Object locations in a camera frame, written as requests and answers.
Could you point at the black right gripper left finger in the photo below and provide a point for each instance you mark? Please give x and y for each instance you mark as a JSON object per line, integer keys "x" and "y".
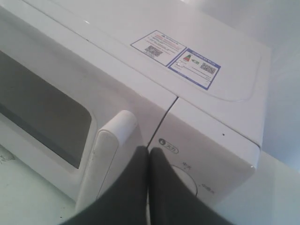
{"x": 124, "y": 202}

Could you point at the upper white control knob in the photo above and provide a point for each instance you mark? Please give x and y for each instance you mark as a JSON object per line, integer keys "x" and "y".
{"x": 186, "y": 179}

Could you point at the white microwave oven body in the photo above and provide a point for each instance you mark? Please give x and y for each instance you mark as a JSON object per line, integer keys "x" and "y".
{"x": 214, "y": 129}

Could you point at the blue bordered warning sticker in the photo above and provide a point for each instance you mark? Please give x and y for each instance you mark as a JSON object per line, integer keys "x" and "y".
{"x": 180, "y": 59}

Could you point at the white microwave door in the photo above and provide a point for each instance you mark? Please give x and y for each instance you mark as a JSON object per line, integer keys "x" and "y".
{"x": 70, "y": 111}

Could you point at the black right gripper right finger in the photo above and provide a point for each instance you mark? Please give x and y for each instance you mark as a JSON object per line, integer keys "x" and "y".
{"x": 171, "y": 202}

